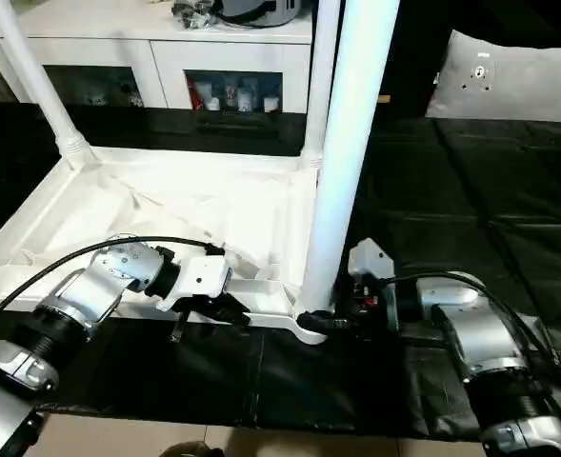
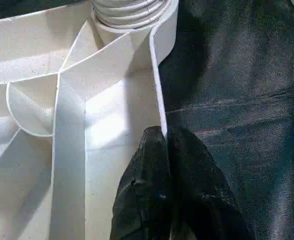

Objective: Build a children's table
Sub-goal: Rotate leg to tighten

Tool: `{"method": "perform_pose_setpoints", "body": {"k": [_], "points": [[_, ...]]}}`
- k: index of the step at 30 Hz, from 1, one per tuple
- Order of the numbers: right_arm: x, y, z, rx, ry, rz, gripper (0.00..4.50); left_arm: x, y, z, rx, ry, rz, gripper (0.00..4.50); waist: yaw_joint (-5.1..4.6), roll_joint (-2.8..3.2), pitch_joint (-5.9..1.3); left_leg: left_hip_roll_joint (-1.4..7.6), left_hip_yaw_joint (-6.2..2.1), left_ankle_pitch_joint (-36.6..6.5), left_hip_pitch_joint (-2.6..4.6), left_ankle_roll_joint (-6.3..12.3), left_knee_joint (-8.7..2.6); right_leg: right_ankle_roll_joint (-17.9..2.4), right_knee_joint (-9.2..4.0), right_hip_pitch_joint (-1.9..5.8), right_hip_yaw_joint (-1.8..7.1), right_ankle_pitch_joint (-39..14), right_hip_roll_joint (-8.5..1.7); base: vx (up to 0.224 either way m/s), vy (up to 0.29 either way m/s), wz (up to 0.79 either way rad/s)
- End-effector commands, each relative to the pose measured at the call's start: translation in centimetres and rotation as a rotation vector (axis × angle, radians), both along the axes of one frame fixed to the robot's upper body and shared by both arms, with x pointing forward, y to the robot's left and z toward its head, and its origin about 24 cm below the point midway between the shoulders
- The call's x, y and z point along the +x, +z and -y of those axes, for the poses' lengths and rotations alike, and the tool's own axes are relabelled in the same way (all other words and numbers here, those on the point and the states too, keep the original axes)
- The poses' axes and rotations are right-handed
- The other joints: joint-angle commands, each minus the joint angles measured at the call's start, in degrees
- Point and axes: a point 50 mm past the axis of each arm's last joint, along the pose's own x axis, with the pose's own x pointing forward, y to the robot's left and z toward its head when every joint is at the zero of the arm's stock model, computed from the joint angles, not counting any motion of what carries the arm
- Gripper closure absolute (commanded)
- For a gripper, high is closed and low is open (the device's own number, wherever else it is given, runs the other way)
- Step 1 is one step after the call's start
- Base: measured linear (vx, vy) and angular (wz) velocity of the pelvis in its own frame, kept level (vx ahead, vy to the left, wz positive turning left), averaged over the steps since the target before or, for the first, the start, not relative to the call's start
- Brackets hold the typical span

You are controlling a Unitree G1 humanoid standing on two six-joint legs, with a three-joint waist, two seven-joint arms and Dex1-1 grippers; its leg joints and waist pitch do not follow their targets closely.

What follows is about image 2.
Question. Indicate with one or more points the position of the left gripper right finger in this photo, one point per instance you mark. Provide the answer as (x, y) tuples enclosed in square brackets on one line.
[(201, 200)]

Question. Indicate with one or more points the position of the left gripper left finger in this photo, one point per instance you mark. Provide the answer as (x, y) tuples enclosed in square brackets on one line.
[(142, 200)]

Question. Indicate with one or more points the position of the white plastic table top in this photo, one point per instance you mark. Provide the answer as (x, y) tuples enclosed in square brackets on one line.
[(62, 125)]

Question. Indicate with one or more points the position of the white plastic table leg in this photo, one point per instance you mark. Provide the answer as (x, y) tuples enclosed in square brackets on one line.
[(132, 11)]

